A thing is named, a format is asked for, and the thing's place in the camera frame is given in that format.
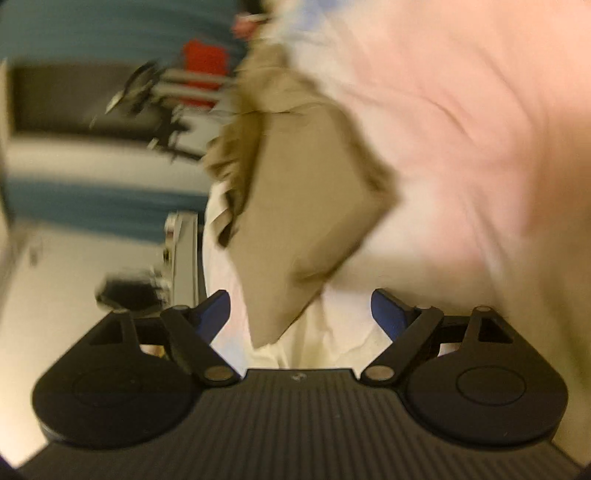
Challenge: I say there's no tan t-shirt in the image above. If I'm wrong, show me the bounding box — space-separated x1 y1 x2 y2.
204 41 394 347

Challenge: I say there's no white vanity desk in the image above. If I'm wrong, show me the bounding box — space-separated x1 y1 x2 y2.
162 211 201 307

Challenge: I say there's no blue curtain left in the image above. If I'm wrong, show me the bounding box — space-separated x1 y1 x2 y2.
3 178 208 243

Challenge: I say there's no blue curtain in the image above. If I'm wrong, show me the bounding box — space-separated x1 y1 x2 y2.
3 178 208 243
1 0 245 62

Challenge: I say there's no pastel bed duvet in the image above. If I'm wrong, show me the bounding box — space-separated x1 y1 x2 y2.
204 1 590 462

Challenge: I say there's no garment steamer stand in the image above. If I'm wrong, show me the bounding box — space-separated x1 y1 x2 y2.
105 61 235 163

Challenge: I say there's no red cloth on stand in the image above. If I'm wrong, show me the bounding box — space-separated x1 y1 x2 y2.
181 39 229 109

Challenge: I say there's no blue curtain right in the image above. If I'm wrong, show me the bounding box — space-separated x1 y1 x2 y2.
1 0 245 62

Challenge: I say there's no wavy black frame mirror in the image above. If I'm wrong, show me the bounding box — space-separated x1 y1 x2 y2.
94 271 168 316

